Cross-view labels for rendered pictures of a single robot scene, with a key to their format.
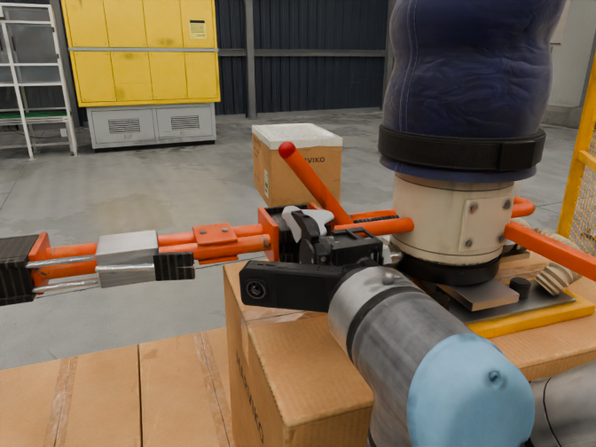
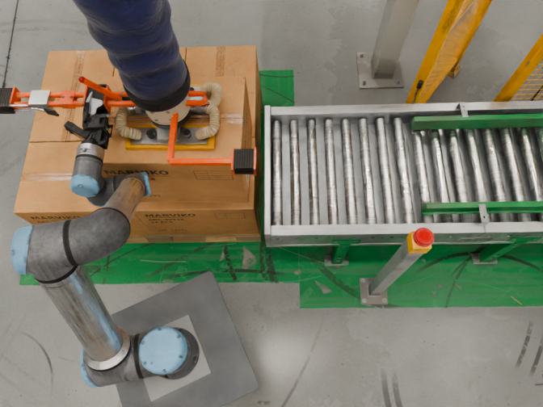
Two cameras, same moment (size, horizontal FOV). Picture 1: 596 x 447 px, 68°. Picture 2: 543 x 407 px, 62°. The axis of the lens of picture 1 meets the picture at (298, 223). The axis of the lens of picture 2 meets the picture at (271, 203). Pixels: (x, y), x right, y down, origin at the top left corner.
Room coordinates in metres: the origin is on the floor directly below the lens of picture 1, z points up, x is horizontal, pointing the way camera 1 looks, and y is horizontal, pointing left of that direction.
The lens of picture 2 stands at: (-0.11, -0.97, 2.57)
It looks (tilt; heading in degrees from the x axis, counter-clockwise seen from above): 68 degrees down; 25
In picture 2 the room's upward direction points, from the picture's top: 6 degrees counter-clockwise
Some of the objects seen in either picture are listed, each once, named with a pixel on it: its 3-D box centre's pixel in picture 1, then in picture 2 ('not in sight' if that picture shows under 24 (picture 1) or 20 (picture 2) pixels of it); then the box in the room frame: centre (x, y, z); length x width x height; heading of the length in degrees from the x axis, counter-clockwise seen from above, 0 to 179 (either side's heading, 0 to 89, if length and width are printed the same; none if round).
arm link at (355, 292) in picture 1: (378, 313); (90, 153); (0.36, -0.08, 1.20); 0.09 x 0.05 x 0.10; 110
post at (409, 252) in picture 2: not in sight; (392, 270); (0.50, -1.27, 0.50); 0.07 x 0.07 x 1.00; 20
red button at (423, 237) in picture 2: not in sight; (423, 237); (0.50, -1.27, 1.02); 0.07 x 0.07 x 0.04
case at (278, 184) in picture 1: (293, 164); not in sight; (2.66, 0.03, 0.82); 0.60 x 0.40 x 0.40; 15
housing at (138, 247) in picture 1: (129, 257); (41, 100); (0.50, 0.21, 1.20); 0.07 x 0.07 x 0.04; 19
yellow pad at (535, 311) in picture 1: (479, 303); (170, 136); (0.56, -0.26, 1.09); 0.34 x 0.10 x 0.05; 109
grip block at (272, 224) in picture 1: (294, 232); (98, 98); (0.57, 0.00, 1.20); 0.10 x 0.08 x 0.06; 19
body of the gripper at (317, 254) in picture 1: (347, 277); (95, 132); (0.44, -0.05, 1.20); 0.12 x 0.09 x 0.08; 20
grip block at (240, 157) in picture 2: not in sight; (244, 161); (0.50, -0.60, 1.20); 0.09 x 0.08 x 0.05; 19
